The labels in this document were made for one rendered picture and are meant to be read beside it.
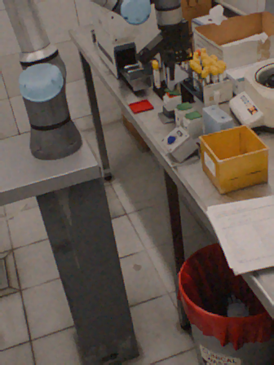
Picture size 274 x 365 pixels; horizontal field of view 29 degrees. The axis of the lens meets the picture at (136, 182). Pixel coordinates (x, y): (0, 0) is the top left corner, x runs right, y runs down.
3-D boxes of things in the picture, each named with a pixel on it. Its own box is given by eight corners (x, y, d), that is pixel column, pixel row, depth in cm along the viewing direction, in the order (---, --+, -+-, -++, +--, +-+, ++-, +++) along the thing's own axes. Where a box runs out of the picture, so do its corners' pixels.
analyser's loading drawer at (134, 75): (117, 71, 197) (115, 58, 194) (133, 67, 198) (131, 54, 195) (134, 91, 181) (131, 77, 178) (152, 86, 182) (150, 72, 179)
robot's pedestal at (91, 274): (89, 374, 195) (32, 186, 145) (77, 334, 211) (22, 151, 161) (139, 356, 199) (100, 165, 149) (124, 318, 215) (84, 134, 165)
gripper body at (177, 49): (193, 62, 154) (191, 21, 147) (166, 68, 152) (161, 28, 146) (184, 54, 160) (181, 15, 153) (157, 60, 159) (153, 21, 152)
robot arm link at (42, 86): (26, 129, 142) (13, 83, 134) (29, 107, 153) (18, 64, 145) (70, 122, 142) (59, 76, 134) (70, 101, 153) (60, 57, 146)
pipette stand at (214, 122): (200, 139, 153) (197, 109, 147) (221, 133, 154) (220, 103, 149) (215, 156, 145) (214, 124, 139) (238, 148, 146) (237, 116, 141)
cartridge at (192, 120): (183, 134, 157) (182, 114, 153) (198, 129, 158) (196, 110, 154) (189, 139, 154) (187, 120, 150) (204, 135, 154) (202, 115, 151)
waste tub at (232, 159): (201, 168, 141) (198, 136, 135) (246, 156, 143) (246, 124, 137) (220, 195, 130) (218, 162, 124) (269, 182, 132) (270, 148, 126)
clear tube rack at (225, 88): (180, 84, 185) (178, 65, 181) (206, 77, 187) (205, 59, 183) (205, 107, 169) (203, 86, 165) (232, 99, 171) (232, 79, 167)
